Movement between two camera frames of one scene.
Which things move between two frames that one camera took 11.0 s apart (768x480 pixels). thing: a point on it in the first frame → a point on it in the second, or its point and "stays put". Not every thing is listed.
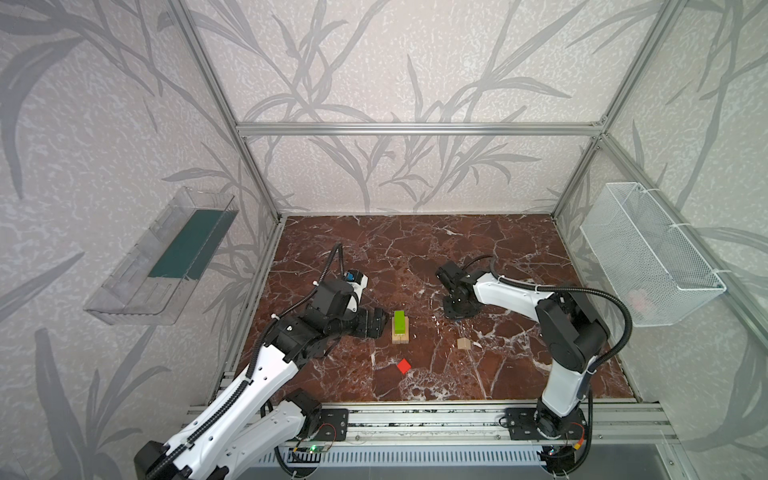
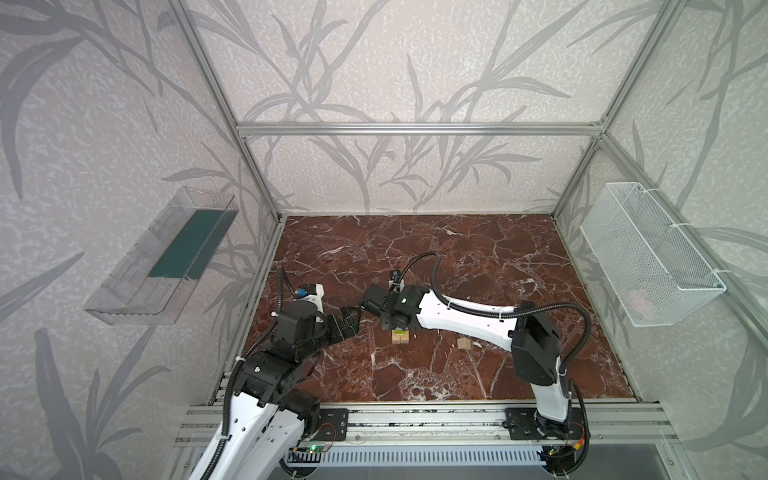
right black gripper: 455,303 → 398,318
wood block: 400,338 stays put
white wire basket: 645,256 stays put
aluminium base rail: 617,423 stays put
